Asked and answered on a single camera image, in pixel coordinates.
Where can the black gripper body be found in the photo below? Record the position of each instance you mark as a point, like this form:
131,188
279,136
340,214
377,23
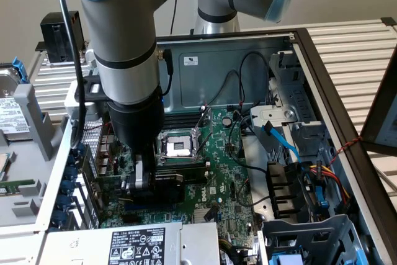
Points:
136,122

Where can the green graphics card black shroud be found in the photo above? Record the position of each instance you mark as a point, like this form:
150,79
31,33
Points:
108,184

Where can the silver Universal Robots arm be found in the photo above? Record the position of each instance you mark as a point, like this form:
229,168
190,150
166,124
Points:
124,29

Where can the short black expansion slot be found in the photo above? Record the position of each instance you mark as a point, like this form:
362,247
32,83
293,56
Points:
130,219

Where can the metal rear port block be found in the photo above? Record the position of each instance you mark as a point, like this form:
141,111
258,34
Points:
105,153

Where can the black empty RAM slot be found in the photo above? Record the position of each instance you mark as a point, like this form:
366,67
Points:
183,124
183,116
186,168

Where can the CPU socket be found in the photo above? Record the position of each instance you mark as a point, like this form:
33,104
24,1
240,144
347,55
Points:
180,146

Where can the installed RAM stick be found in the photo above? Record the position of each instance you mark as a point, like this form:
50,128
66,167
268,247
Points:
195,178

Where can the blue card retention clip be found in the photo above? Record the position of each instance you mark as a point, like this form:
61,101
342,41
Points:
71,160
67,187
59,219
70,173
64,203
81,150

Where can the raised metal socket cover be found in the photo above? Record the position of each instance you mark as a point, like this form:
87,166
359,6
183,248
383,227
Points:
204,122

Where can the silver chipset heatsink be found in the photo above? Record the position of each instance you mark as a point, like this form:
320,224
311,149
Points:
200,215

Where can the thin metal locking lever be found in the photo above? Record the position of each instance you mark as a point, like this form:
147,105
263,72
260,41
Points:
206,142

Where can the white label sticker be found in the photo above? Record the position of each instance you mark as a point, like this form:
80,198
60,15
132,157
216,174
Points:
191,61

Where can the green Dell motherboard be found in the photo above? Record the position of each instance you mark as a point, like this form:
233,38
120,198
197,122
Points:
223,165

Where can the silver power supply with label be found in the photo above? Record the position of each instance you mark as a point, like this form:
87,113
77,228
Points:
201,246

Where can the coin cell battery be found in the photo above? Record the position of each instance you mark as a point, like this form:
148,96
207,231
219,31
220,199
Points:
227,121

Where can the open metal PC case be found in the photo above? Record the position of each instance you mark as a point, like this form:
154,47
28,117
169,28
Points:
217,69

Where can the grey parts rack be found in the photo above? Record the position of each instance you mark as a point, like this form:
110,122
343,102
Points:
28,190

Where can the black plastic box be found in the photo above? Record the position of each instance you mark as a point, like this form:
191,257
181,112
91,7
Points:
52,38

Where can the black table end cap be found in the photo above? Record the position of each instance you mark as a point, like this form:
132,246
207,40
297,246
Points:
40,46
388,21

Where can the green loose RAM stick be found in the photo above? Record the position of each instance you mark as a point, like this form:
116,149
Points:
15,185

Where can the hard disk with white label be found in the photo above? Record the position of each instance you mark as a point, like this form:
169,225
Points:
12,116

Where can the metal disk bay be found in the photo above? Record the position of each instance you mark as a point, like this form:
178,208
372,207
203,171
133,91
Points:
297,97

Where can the grey drive cage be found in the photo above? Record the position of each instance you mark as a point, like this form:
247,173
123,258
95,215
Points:
310,231

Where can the black framed panel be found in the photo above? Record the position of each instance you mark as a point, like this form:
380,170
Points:
378,116

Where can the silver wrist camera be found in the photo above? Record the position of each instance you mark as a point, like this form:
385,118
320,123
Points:
93,91

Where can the blue disk carrier bracket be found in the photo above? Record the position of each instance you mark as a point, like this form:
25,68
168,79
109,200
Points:
20,69

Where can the black plastic ribbed bracket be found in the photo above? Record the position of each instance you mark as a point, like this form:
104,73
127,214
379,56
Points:
282,184

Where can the blue plastic drive rail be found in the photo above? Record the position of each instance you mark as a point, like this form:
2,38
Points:
323,203
285,259

